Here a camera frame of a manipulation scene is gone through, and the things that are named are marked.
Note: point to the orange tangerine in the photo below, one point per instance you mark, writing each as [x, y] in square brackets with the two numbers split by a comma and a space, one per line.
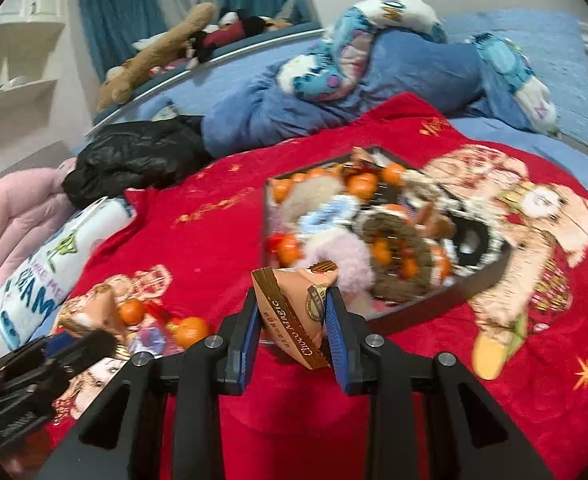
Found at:
[193, 332]
[133, 311]

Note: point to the grey checked cushion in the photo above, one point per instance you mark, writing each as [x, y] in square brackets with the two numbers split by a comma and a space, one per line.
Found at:
[34, 160]

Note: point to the blue cartoon print quilt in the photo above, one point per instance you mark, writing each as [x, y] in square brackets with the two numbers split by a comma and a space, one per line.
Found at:
[414, 70]

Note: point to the beige fluffy hair accessory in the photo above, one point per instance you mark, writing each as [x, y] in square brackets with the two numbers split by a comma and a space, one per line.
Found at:
[309, 195]

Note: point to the blue curtain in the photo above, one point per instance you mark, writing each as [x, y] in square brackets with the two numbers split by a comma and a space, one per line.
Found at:
[109, 15]

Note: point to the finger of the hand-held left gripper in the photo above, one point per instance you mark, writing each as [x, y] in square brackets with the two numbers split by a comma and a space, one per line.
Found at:
[94, 342]

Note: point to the pink quilt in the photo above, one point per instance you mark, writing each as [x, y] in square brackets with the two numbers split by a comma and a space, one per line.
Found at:
[14, 220]

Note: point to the pink fuzzy hair claw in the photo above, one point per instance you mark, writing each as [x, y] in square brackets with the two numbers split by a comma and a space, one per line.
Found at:
[334, 255]

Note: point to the white wall shelves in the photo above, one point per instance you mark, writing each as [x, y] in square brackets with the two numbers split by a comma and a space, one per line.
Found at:
[19, 95]

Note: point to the dark rectangular box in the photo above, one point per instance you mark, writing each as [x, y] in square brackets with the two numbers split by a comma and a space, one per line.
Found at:
[474, 280]

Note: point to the blue bed sheet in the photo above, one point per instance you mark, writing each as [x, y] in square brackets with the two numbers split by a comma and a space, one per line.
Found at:
[549, 40]

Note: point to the black puffer jacket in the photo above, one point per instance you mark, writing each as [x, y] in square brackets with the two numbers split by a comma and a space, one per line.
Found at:
[134, 160]

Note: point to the blue crochet scrunchie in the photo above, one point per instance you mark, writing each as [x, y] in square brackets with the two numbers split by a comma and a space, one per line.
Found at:
[324, 215]

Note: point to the red bear print blanket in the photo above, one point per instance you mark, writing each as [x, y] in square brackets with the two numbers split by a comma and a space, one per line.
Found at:
[549, 410]

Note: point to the heap of tangerines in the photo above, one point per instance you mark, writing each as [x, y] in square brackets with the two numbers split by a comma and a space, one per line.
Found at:
[363, 185]

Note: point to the brown plush dog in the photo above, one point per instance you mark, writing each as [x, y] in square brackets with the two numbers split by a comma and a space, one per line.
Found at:
[174, 40]

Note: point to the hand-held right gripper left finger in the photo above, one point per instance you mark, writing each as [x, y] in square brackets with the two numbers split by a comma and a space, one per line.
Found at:
[246, 340]

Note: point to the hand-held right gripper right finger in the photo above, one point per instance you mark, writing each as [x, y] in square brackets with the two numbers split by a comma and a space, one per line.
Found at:
[336, 345]

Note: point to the black mouse plush toy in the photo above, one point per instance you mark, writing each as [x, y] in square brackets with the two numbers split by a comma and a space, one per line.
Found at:
[234, 30]

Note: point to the olive brown fuzzy scrunchie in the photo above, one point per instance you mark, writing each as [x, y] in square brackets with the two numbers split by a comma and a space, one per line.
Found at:
[374, 230]

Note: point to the white printed pillow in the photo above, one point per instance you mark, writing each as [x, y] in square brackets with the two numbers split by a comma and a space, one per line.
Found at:
[34, 280]

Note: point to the white curved bed rail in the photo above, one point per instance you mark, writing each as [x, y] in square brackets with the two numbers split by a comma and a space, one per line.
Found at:
[254, 47]

